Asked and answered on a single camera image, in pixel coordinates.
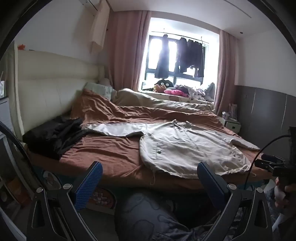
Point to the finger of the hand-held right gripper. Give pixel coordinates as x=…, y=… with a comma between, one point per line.
x=266, y=166
x=269, y=158

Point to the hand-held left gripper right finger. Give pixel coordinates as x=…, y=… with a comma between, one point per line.
x=209, y=183

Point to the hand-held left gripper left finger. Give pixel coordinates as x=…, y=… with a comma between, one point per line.
x=89, y=185

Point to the beige jacket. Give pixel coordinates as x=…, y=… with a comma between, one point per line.
x=185, y=150

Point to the black folded clothes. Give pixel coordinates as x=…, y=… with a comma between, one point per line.
x=50, y=136

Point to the pile of mixed clothes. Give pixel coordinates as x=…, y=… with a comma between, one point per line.
x=196, y=92

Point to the clothes rod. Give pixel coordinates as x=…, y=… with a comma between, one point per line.
x=175, y=35

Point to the person's right hand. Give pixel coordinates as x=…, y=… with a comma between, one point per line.
x=281, y=193

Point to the brown blanket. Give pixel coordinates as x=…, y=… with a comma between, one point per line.
x=111, y=157

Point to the white nightstand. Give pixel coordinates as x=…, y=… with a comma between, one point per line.
x=232, y=125

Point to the white pink box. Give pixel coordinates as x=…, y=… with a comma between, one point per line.
x=233, y=111

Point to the small jar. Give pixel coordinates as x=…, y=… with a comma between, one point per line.
x=225, y=115

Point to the person's patterned pants leg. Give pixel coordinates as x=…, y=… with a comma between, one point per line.
x=150, y=217

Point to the grey pillow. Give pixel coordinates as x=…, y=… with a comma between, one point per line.
x=211, y=91

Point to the pink plush cushion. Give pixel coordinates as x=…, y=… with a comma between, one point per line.
x=177, y=92

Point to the pale green pillow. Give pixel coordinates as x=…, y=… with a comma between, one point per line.
x=99, y=89

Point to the pink curtain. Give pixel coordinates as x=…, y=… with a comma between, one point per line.
x=227, y=69
x=127, y=46

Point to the beige duvet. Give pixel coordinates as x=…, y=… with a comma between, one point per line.
x=138, y=99

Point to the cream padded bed headboard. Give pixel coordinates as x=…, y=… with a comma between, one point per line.
x=46, y=92

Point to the brown plush toy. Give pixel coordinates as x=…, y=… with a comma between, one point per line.
x=159, y=88

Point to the black plush toy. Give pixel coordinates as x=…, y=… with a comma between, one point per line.
x=164, y=82

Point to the white bedside cabinet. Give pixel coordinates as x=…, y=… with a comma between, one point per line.
x=7, y=111

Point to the dark hanging garment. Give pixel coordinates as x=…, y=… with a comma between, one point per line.
x=162, y=58
x=182, y=55
x=196, y=58

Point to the orange wall decoration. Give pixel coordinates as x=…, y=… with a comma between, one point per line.
x=22, y=46

